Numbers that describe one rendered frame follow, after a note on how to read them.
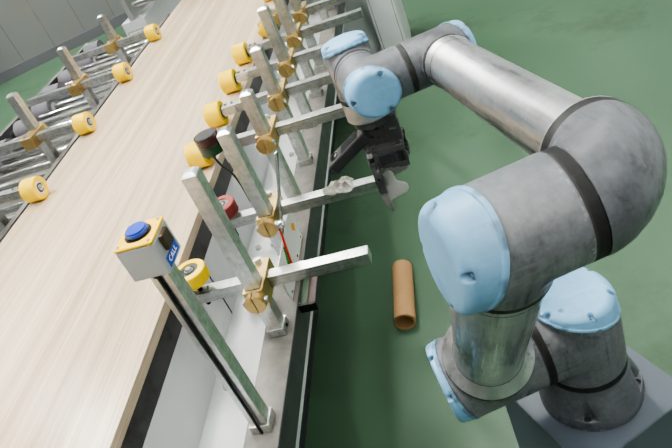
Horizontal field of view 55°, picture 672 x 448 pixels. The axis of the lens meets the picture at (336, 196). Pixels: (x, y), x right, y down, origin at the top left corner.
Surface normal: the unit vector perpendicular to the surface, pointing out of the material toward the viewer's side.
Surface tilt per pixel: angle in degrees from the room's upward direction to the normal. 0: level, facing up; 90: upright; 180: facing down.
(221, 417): 0
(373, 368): 0
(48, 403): 0
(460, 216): 18
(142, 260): 90
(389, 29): 90
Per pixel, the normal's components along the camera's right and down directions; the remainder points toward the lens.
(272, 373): -0.33, -0.78
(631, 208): 0.33, 0.18
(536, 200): -0.15, -0.36
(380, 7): -0.05, 0.57
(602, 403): -0.10, 0.26
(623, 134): 0.10, -0.69
